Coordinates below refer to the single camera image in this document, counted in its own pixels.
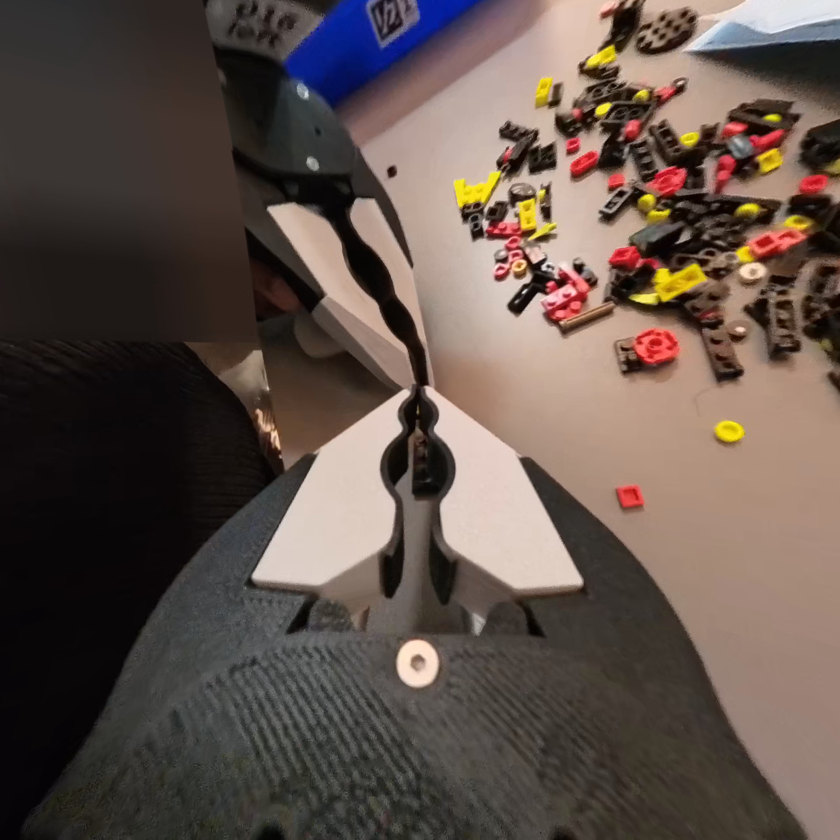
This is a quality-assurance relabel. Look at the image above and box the lego instruction booklet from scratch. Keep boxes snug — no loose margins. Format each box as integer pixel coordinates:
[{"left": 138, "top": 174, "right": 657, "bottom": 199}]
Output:
[{"left": 682, "top": 0, "right": 840, "bottom": 53}]

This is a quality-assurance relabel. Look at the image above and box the pile of loose lego pieces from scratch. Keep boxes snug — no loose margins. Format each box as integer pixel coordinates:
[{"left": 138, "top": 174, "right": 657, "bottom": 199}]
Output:
[{"left": 453, "top": 0, "right": 840, "bottom": 395}]

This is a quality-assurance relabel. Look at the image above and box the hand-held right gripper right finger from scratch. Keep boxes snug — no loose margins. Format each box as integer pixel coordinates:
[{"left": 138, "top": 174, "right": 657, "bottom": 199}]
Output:
[{"left": 416, "top": 387, "right": 585, "bottom": 636}]

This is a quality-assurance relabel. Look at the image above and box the black round lego plate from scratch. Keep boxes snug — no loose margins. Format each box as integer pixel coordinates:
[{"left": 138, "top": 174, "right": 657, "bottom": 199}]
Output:
[{"left": 635, "top": 7, "right": 700, "bottom": 55}]

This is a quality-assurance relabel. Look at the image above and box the person's dark knit clothing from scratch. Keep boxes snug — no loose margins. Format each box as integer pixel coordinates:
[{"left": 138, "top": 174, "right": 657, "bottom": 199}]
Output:
[{"left": 0, "top": 340, "right": 284, "bottom": 840}]

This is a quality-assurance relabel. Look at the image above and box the blue plastic bin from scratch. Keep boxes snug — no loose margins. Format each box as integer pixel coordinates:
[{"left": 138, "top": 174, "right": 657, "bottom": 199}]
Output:
[{"left": 283, "top": 0, "right": 490, "bottom": 109}]

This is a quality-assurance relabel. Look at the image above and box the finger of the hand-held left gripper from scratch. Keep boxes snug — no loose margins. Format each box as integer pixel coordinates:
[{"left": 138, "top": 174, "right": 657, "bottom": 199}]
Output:
[
  {"left": 344, "top": 193, "right": 433, "bottom": 389},
  {"left": 268, "top": 202, "right": 417, "bottom": 391}
]

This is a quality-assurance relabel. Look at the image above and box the black lego assembly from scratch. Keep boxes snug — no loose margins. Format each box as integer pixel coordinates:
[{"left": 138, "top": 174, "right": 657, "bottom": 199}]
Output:
[{"left": 408, "top": 436, "right": 439, "bottom": 496}]

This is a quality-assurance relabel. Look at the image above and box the large yellow wedge lego plate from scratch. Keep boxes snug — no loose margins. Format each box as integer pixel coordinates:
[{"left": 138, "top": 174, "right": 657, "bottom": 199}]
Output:
[{"left": 453, "top": 172, "right": 503, "bottom": 206}]

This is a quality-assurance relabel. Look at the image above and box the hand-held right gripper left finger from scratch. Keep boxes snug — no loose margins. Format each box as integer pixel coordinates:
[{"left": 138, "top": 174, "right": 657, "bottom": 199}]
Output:
[{"left": 251, "top": 387, "right": 421, "bottom": 631}]

